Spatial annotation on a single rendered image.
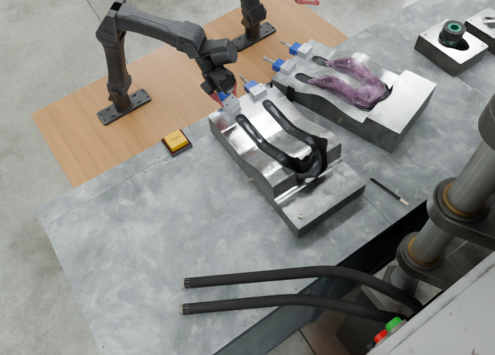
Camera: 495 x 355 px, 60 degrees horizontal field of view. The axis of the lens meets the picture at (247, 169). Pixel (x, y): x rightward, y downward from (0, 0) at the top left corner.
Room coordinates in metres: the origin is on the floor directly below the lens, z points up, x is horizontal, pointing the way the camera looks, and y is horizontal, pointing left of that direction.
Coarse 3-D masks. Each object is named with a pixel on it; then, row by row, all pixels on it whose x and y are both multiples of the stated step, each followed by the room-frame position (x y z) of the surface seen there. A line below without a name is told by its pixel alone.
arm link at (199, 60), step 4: (208, 52) 0.97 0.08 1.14; (200, 56) 0.97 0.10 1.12; (204, 56) 0.97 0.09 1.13; (208, 56) 0.97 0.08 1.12; (196, 60) 0.97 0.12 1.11; (200, 60) 0.96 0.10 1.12; (204, 60) 0.96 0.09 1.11; (208, 60) 0.97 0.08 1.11; (200, 64) 0.96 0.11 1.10; (204, 64) 0.96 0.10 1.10; (208, 64) 0.96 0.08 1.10; (212, 64) 0.96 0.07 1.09; (200, 68) 0.97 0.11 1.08; (204, 68) 0.96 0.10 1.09; (208, 68) 0.96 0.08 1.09; (212, 68) 0.97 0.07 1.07
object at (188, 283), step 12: (204, 276) 0.41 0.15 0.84; (216, 276) 0.40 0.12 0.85; (228, 276) 0.39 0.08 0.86; (240, 276) 0.39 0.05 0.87; (252, 276) 0.38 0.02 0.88; (264, 276) 0.37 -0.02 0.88; (276, 276) 0.37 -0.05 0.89; (288, 276) 0.36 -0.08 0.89; (300, 276) 0.36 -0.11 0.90; (312, 276) 0.35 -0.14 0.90
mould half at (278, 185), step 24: (264, 96) 1.00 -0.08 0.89; (216, 120) 0.92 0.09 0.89; (264, 120) 0.90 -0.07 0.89; (240, 144) 0.81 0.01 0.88; (288, 144) 0.77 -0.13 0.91; (336, 144) 0.74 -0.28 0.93; (264, 168) 0.68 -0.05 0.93; (336, 168) 0.70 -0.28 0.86; (264, 192) 0.65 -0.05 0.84; (288, 192) 0.63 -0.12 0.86; (312, 192) 0.62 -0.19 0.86; (336, 192) 0.62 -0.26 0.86; (360, 192) 0.63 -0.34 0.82; (288, 216) 0.55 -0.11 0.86; (312, 216) 0.55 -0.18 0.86
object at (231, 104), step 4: (220, 92) 0.99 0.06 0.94; (220, 96) 0.98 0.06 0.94; (224, 96) 0.97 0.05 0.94; (228, 96) 0.96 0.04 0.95; (232, 96) 0.96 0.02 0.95; (224, 100) 0.95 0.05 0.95; (228, 100) 0.95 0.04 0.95; (232, 100) 0.95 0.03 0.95; (236, 100) 0.95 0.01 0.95; (224, 104) 0.94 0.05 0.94; (228, 104) 0.94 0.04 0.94; (232, 104) 0.94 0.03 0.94; (236, 104) 0.94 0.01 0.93; (224, 108) 0.94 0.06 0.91; (228, 108) 0.92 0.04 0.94; (232, 108) 0.93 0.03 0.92; (236, 108) 0.95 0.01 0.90; (228, 112) 0.93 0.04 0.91; (232, 112) 0.94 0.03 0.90
